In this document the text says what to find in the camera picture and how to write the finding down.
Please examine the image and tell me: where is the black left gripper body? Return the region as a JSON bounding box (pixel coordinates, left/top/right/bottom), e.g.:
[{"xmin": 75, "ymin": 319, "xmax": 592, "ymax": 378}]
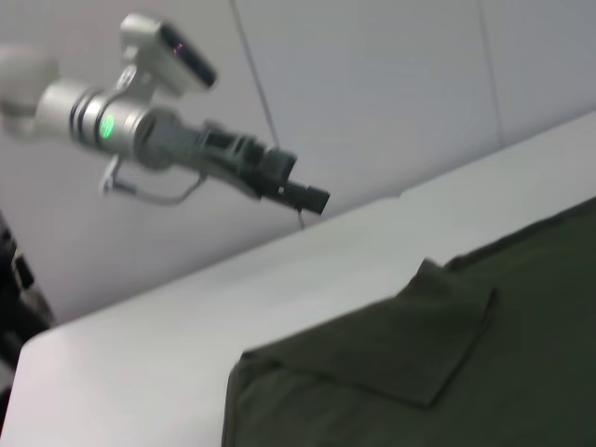
[{"xmin": 142, "ymin": 106, "xmax": 299, "ymax": 201}]

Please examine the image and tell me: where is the dark green shirt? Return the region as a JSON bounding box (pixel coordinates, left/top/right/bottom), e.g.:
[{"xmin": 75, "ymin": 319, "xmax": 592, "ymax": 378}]
[{"xmin": 222, "ymin": 197, "xmax": 596, "ymax": 447}]

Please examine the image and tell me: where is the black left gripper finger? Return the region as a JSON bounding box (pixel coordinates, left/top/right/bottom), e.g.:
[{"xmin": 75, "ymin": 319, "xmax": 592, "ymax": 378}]
[{"xmin": 278, "ymin": 179, "xmax": 332, "ymax": 216}]

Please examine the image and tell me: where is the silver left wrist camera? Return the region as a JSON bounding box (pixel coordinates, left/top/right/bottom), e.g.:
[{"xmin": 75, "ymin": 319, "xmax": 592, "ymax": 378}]
[{"xmin": 118, "ymin": 13, "xmax": 220, "ymax": 102}]

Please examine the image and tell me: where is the black equipment rack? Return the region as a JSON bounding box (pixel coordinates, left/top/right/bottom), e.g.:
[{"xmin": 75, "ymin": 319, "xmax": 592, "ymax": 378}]
[{"xmin": 0, "ymin": 209, "xmax": 58, "ymax": 387}]

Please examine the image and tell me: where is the left gripper cable with connector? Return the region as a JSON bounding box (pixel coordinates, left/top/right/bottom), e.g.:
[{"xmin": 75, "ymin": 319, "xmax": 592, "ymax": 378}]
[{"xmin": 101, "ymin": 156, "xmax": 207, "ymax": 207}]

